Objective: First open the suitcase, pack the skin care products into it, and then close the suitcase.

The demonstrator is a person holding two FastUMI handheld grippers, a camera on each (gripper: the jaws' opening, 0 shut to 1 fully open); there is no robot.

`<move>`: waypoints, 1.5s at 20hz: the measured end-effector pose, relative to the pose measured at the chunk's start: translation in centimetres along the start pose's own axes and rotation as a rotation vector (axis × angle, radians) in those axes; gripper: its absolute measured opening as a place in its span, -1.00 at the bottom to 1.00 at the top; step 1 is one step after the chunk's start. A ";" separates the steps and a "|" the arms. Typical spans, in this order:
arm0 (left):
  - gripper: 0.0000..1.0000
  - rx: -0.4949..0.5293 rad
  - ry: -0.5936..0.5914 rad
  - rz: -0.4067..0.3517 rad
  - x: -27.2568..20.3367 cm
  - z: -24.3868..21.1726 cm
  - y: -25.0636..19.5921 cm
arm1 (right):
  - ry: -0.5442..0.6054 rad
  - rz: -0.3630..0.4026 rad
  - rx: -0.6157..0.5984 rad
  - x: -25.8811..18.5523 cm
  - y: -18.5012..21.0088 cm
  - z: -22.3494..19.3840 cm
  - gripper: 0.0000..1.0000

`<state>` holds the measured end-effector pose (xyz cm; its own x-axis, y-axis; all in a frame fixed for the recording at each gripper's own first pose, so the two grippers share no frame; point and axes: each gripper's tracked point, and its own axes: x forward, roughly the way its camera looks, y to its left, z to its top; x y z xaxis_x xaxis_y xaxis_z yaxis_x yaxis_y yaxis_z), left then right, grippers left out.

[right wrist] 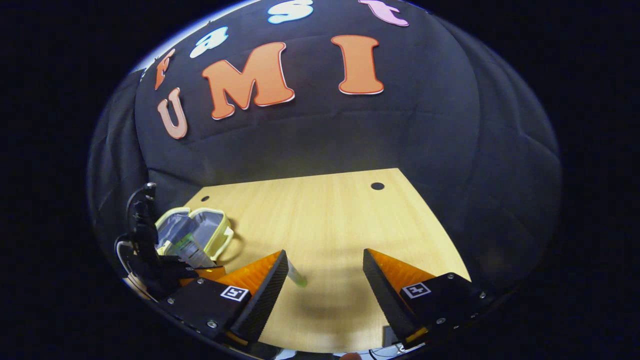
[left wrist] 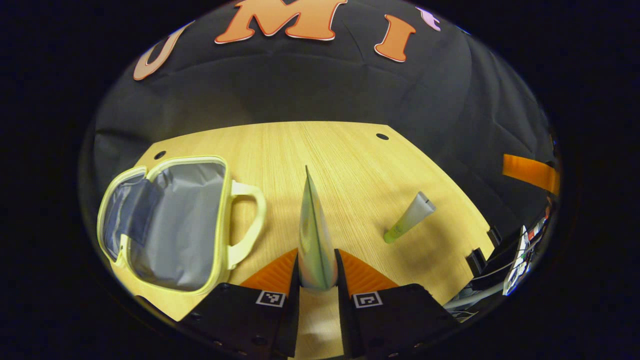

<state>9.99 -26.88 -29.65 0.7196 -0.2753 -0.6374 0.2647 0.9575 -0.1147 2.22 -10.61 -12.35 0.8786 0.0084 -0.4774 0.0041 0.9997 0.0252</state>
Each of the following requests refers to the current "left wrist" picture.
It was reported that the grey tube green cap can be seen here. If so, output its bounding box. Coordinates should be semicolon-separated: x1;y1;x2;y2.
383;191;437;245

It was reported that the pale yellow suitcase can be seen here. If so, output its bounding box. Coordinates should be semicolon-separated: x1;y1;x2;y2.
96;155;267;297

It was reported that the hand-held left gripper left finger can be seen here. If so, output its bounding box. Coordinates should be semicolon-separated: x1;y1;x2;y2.
177;248;302;359

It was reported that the grey cable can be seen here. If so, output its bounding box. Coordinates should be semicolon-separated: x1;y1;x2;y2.
442;280;506;312

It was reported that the translucent pale green tube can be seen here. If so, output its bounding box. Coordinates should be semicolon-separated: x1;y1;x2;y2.
298;165;340;292

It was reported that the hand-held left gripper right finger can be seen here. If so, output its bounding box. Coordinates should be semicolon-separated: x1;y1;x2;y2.
334;248;462;359

